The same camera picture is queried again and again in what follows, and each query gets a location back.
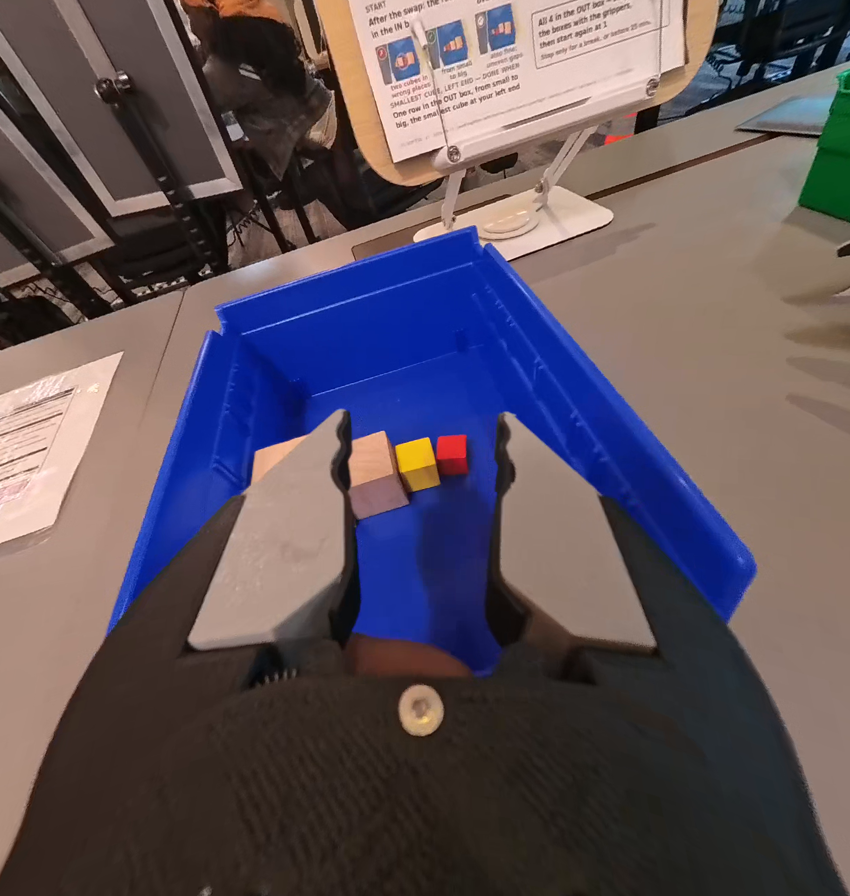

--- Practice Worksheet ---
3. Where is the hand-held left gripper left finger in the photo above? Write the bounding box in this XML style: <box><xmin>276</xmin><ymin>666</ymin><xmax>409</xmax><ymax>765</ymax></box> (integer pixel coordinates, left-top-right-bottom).
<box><xmin>186</xmin><ymin>409</ymin><xmax>363</xmax><ymax>652</ymax></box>

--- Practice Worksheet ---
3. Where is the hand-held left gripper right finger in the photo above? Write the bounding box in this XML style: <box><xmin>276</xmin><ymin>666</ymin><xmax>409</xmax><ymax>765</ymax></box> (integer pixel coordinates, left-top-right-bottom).
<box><xmin>484</xmin><ymin>412</ymin><xmax>660</xmax><ymax>652</ymax></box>

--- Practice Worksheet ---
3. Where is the green plastic bin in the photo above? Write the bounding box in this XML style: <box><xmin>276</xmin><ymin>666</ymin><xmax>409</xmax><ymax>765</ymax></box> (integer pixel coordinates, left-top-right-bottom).
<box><xmin>798</xmin><ymin>64</ymin><xmax>850</xmax><ymax>228</ymax></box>

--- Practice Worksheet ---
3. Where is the large natural wooden cube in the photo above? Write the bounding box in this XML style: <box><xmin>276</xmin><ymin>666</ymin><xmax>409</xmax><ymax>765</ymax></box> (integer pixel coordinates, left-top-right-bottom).
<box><xmin>252</xmin><ymin>437</ymin><xmax>310</xmax><ymax>487</ymax></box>

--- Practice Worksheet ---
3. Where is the medium natural wooden cube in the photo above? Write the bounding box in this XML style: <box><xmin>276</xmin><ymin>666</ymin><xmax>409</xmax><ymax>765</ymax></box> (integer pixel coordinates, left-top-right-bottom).
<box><xmin>347</xmin><ymin>430</ymin><xmax>411</xmax><ymax>520</ymax></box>

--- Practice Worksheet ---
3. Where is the yellow wooden cube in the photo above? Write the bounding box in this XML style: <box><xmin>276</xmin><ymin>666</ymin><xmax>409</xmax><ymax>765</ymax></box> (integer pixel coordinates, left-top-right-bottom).
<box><xmin>395</xmin><ymin>437</ymin><xmax>440</xmax><ymax>492</ymax></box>

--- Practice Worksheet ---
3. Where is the blue plastic bin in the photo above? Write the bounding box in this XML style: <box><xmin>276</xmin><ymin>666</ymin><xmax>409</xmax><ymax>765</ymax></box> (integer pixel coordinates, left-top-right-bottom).
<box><xmin>109</xmin><ymin>225</ymin><xmax>758</xmax><ymax>676</ymax></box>

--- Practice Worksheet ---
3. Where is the laminated paper sheet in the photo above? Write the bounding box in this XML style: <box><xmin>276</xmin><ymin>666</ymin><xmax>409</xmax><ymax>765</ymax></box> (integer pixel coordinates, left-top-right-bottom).
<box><xmin>0</xmin><ymin>351</ymin><xmax>125</xmax><ymax>554</ymax></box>

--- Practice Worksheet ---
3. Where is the grey aluminium-framed case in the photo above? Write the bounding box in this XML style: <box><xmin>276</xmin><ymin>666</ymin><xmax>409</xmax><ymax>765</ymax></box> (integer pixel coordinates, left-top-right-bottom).
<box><xmin>0</xmin><ymin>0</ymin><xmax>245</xmax><ymax>288</ymax></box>

